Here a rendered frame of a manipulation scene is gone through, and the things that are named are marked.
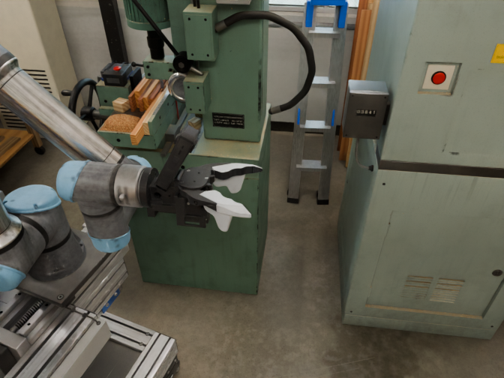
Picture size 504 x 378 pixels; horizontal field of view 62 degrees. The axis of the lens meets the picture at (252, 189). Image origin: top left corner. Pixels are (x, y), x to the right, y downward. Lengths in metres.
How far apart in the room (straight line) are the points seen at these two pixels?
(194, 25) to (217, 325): 1.28
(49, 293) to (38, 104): 0.50
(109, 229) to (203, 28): 0.76
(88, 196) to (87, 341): 0.51
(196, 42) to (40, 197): 0.66
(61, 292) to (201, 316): 0.98
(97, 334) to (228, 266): 0.91
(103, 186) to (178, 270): 1.34
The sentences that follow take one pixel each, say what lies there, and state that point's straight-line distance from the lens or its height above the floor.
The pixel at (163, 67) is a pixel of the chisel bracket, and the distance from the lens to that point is 1.64.
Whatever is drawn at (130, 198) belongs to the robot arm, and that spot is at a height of 1.22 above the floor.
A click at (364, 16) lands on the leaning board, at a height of 0.95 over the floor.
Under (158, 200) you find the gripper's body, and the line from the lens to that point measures 0.76.
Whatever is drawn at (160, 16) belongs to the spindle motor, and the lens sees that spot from 1.55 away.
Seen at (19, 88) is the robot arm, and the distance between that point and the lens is 0.90.
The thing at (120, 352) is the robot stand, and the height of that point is 0.21.
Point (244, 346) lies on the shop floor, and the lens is 1.95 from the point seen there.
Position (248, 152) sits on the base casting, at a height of 0.80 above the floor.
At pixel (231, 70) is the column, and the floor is 1.09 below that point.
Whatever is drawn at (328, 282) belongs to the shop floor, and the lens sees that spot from 2.18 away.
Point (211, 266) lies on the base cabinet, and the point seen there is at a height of 0.18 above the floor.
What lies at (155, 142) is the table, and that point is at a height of 0.87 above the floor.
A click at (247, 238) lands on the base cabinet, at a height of 0.39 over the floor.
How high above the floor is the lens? 1.69
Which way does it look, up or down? 39 degrees down
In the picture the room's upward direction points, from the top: straight up
